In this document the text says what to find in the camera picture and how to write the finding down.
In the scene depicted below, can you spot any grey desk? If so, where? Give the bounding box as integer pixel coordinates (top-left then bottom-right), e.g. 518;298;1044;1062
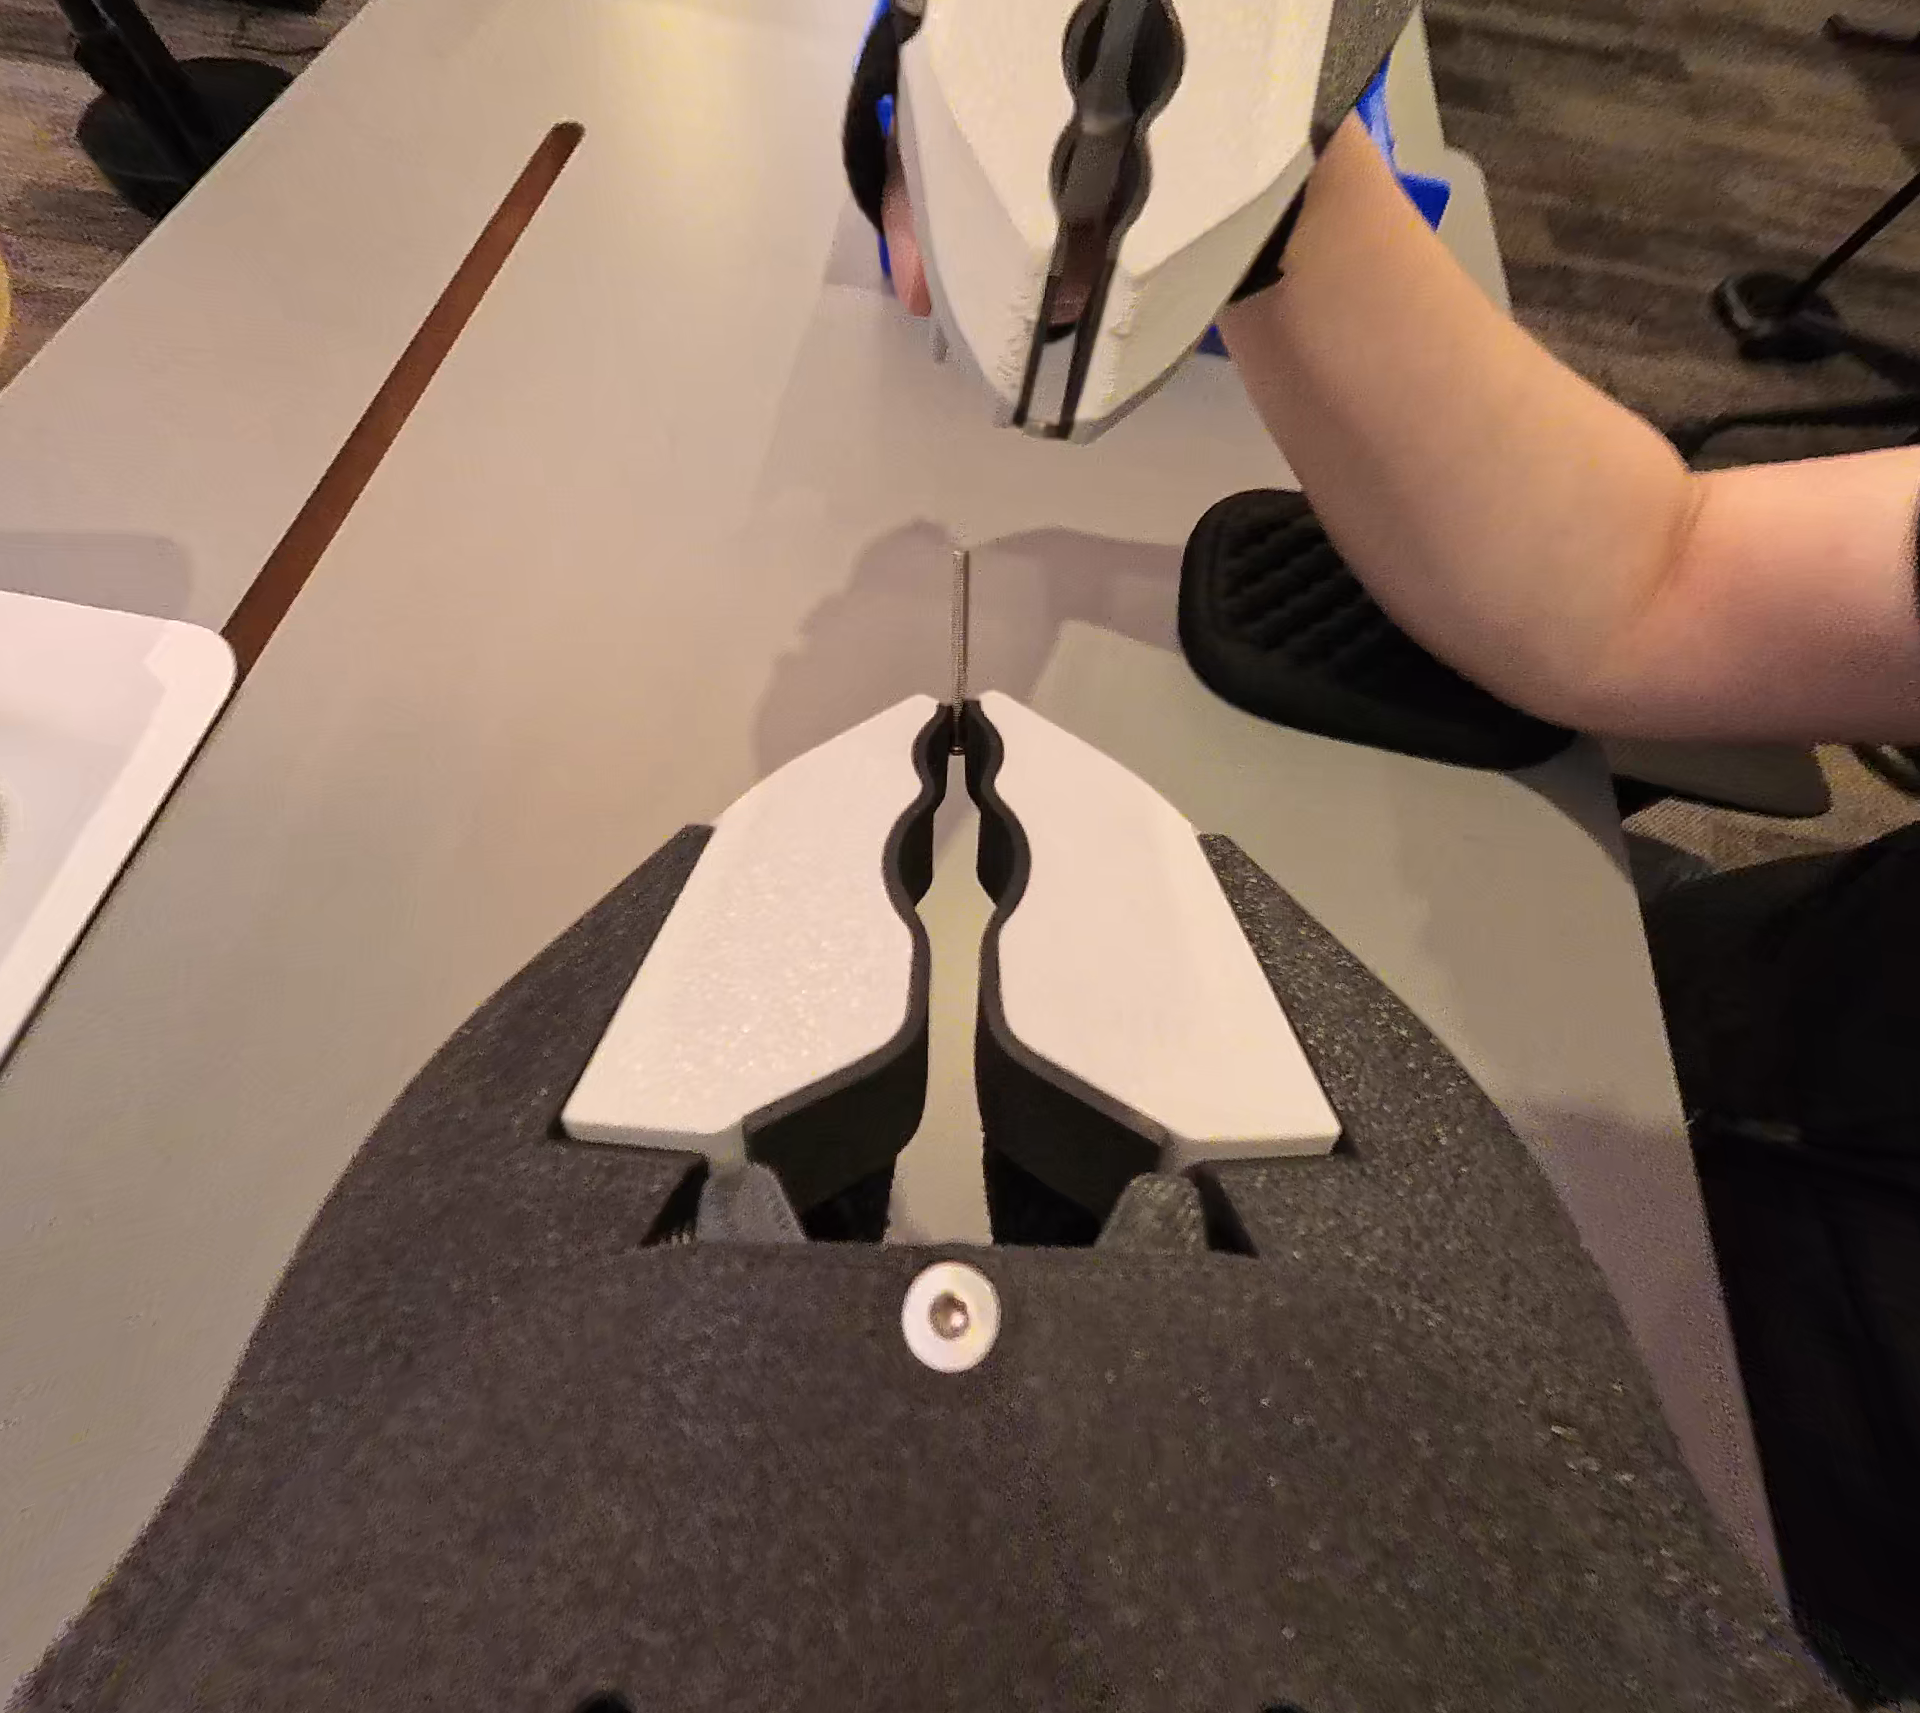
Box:
0;0;1803;1713

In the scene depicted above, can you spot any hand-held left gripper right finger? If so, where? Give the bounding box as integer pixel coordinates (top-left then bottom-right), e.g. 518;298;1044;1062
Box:
973;687;1344;1166

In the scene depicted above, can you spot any person's right hand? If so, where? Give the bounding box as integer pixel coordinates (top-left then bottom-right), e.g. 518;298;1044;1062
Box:
882;151;944;320

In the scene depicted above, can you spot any white stand base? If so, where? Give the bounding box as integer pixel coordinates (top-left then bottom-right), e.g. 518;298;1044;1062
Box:
0;589;242;1070

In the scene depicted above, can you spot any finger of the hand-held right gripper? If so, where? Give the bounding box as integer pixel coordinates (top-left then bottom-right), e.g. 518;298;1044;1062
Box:
895;0;1122;432
1062;0;1356;445

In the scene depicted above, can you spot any person's right forearm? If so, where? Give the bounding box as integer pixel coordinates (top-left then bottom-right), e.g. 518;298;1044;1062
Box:
1219;109;1920;750

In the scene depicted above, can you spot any blue plastic bin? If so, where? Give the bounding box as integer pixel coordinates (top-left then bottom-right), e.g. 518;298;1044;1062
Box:
863;2;1460;363

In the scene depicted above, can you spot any black monitor floor stand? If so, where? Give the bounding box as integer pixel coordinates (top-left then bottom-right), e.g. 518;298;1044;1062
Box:
0;0;333;225

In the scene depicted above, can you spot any person's black shirt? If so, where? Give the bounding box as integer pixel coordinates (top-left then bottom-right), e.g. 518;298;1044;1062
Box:
1627;498;1920;1700

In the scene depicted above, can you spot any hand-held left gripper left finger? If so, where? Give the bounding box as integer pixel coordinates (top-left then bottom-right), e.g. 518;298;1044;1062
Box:
559;691;939;1162

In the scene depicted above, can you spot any black wrist rest pad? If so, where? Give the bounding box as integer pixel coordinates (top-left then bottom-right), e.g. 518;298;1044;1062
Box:
1174;487;1581;772

